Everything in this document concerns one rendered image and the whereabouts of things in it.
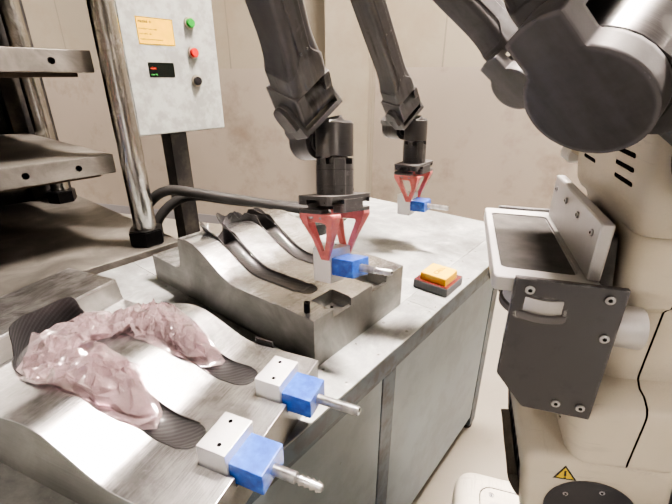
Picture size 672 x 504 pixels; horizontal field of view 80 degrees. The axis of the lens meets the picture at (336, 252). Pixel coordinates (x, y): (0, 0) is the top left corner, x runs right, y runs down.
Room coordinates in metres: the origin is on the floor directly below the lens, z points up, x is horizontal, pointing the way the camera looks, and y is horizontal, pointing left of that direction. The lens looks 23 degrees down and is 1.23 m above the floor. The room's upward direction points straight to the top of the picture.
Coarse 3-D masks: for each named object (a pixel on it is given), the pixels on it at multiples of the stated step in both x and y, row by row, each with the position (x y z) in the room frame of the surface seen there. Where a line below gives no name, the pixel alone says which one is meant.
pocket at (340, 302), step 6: (324, 294) 0.60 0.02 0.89; (330, 294) 0.61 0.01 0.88; (336, 294) 0.61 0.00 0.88; (342, 294) 0.60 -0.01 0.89; (312, 300) 0.58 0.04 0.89; (318, 300) 0.59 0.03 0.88; (324, 300) 0.60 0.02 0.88; (330, 300) 0.61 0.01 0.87; (336, 300) 0.61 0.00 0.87; (342, 300) 0.60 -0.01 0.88; (348, 300) 0.59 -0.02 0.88; (324, 306) 0.60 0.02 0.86; (330, 306) 0.60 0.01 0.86; (336, 306) 0.60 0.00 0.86; (342, 306) 0.60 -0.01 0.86; (348, 306) 0.58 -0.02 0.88; (336, 312) 0.56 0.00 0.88
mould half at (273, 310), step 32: (256, 224) 0.83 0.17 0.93; (288, 224) 0.87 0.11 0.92; (160, 256) 0.82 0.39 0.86; (192, 256) 0.72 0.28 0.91; (224, 256) 0.71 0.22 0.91; (256, 256) 0.74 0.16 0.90; (288, 256) 0.76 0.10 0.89; (192, 288) 0.73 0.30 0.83; (224, 288) 0.66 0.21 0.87; (256, 288) 0.63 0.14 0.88; (320, 288) 0.62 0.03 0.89; (352, 288) 0.62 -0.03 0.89; (384, 288) 0.66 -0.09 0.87; (256, 320) 0.60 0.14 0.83; (288, 320) 0.55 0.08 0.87; (320, 320) 0.52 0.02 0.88; (352, 320) 0.59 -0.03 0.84; (320, 352) 0.52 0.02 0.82
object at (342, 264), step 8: (336, 248) 0.57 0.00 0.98; (344, 248) 0.59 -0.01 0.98; (336, 256) 0.57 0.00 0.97; (344, 256) 0.57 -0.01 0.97; (352, 256) 0.57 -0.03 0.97; (360, 256) 0.57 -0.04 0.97; (320, 264) 0.57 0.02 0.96; (328, 264) 0.56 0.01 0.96; (336, 264) 0.55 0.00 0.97; (344, 264) 0.54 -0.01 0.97; (352, 264) 0.54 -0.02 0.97; (360, 264) 0.55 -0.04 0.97; (368, 264) 0.56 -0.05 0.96; (320, 272) 0.57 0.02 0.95; (328, 272) 0.56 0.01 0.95; (336, 272) 0.55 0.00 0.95; (344, 272) 0.54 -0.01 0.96; (352, 272) 0.53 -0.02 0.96; (360, 272) 0.55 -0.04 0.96; (368, 272) 0.53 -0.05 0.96; (376, 272) 0.52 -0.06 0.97; (384, 272) 0.52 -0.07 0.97; (392, 272) 0.52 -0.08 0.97; (320, 280) 0.56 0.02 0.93; (328, 280) 0.55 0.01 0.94; (336, 280) 0.56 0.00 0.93
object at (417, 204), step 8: (408, 192) 1.05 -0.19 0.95; (416, 192) 1.05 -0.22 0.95; (400, 200) 1.03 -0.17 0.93; (416, 200) 1.01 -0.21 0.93; (424, 200) 1.01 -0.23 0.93; (400, 208) 1.03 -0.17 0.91; (408, 208) 1.01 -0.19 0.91; (416, 208) 1.01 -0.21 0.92; (424, 208) 0.99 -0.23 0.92; (432, 208) 1.00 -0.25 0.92; (440, 208) 0.98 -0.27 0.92; (448, 208) 0.98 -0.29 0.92
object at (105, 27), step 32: (0, 0) 1.50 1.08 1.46; (96, 0) 1.06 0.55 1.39; (96, 32) 1.07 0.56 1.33; (32, 96) 1.50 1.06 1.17; (128, 96) 1.08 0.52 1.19; (128, 128) 1.07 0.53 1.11; (128, 160) 1.06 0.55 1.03; (64, 192) 1.50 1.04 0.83; (128, 192) 1.07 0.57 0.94; (160, 224) 1.12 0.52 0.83
